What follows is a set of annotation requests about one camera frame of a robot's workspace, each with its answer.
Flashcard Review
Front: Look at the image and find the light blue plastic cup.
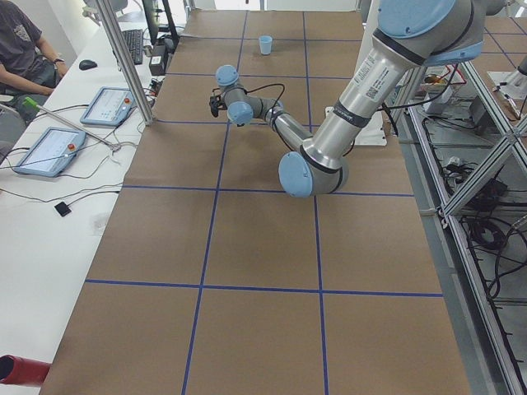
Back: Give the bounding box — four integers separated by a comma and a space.
259, 35, 273, 56

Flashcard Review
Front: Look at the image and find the black computer mouse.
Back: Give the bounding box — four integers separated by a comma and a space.
78, 59, 98, 71

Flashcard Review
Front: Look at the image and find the seated person in grey shirt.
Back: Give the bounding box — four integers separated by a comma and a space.
1, 1, 68, 123

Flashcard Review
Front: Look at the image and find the near blue teach pendant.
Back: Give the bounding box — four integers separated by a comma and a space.
13, 127, 86, 178

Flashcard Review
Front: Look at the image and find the blue teach pendant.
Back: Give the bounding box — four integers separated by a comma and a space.
13, 127, 86, 178
80, 86, 136, 127

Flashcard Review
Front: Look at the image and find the black power adapter box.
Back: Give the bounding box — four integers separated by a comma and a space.
149, 44, 168, 77

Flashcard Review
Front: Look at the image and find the black computer keyboard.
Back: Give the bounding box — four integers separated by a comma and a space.
122, 29, 143, 65

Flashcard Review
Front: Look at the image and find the far blue teach pendant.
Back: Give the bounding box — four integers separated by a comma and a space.
80, 86, 136, 127

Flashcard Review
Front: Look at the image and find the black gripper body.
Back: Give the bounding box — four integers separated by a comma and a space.
208, 88, 227, 118

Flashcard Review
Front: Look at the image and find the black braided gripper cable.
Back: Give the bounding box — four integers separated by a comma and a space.
209, 83, 287, 112

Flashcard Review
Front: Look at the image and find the red cylinder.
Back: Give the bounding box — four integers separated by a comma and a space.
1, 355, 51, 388

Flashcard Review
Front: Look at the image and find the aluminium frame post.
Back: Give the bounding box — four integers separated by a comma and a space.
96, 0, 154, 126

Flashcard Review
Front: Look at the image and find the aluminium frame rack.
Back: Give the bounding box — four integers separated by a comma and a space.
400, 53, 526, 394

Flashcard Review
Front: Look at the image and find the small black square pad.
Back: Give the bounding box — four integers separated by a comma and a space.
54, 202, 72, 217

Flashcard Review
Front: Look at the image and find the silver rod green handle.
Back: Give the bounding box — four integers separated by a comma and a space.
24, 96, 121, 152

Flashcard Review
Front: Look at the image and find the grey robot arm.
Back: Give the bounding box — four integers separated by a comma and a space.
209, 0, 506, 198

